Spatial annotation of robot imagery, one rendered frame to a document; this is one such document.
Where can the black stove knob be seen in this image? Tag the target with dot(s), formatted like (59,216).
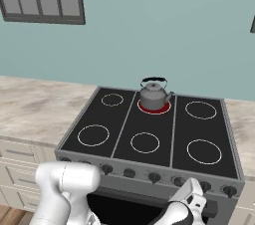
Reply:
(205,186)
(129,172)
(179,181)
(154,177)
(85,162)
(65,160)
(229,190)
(107,169)

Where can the cream base cupboard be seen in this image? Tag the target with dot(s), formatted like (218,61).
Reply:
(246,209)

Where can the dark grey wall cupboard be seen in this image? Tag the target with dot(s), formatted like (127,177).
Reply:
(253,25)

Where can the grey stove with black hob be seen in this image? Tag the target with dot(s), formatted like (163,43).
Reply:
(149,129)

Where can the grey steel kettle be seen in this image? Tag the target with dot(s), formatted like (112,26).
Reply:
(153,98)

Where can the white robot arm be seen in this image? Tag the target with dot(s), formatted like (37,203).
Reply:
(63,182)

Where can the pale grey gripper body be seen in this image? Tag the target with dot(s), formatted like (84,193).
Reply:
(188,191)

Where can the black oven door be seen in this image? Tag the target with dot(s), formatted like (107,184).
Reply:
(126,209)

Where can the cream drawer front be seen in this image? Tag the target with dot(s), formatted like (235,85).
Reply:
(16,147)
(20,174)
(28,198)

